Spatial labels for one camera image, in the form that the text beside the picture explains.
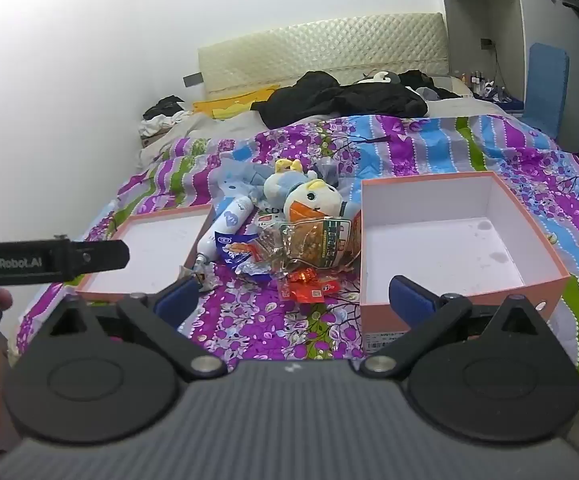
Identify clear green orange snack packet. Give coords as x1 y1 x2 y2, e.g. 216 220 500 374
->
257 215 363 273

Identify purple floral striped blanket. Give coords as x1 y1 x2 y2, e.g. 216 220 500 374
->
17 112 579 406

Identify white plush doll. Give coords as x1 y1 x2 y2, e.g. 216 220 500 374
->
250 158 365 226

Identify pink cardboard box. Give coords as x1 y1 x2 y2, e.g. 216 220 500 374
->
359 171 570 361

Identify black and white clothes pile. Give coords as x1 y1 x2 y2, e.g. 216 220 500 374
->
140 95 193 138

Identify grey tall wardrobe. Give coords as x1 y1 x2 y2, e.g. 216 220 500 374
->
517 0 579 156

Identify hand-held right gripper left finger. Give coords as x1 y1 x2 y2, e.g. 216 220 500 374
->
34 276 228 381

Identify group of small bottles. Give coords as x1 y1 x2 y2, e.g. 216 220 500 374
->
462 71 500 93

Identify beige quilted headboard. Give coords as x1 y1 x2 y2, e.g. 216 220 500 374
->
198 11 445 103

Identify blue cloth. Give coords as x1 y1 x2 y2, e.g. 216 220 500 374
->
489 94 525 112

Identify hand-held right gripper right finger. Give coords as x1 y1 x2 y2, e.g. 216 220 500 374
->
358 274 555 378

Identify large black clothing pile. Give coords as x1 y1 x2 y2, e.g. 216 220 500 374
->
250 71 429 129

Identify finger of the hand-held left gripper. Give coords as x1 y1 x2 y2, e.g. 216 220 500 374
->
72 240 131 277

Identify pink box lid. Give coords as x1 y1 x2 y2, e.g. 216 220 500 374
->
74 203 216 303

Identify small black clothing pile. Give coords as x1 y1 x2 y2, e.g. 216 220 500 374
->
399 70 463 101

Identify blue white snack packet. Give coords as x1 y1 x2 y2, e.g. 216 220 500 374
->
214 232 270 276

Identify white spray bottle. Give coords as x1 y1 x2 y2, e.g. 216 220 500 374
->
193 196 254 273

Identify orange red snack packet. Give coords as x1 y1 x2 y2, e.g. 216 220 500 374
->
289 267 320 285

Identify beige duvet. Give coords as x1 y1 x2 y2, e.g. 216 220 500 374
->
137 110 270 171

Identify yellow pillow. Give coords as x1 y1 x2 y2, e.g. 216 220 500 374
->
192 86 280 121

